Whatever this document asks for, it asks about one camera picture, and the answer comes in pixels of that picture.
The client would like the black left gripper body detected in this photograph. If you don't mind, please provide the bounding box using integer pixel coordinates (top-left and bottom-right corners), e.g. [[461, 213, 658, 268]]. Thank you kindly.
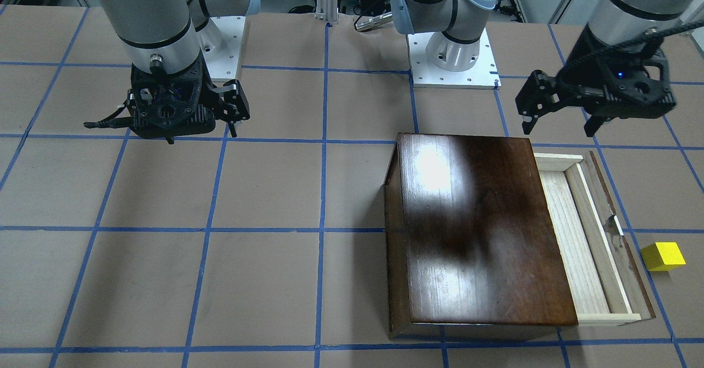
[[515, 27, 677, 118]]

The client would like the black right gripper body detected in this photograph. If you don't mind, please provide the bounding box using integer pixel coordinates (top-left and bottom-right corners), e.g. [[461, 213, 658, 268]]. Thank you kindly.
[[126, 63, 251, 140]]

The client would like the dark wooden drawer cabinet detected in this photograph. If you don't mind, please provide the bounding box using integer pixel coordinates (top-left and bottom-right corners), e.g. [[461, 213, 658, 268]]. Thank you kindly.
[[383, 133, 578, 341]]

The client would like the yellow block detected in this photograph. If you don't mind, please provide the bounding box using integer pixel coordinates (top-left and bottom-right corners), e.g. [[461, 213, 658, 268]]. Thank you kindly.
[[640, 241, 686, 271]]

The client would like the light wooden drawer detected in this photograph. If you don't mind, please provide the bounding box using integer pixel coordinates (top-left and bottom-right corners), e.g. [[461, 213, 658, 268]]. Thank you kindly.
[[535, 152, 656, 326]]

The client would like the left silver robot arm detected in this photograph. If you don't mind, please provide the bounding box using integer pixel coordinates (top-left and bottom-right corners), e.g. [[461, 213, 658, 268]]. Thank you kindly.
[[390, 0, 702, 137]]

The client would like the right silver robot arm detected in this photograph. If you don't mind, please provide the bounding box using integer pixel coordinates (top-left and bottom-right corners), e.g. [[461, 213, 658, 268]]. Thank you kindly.
[[84, 0, 261, 144]]

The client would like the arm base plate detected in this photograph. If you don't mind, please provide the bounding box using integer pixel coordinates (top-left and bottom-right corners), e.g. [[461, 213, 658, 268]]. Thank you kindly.
[[197, 15, 246, 82], [406, 28, 502, 89]]

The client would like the silver cable connector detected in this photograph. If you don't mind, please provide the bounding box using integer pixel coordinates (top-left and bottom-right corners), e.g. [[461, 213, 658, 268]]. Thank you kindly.
[[354, 12, 393, 32]]

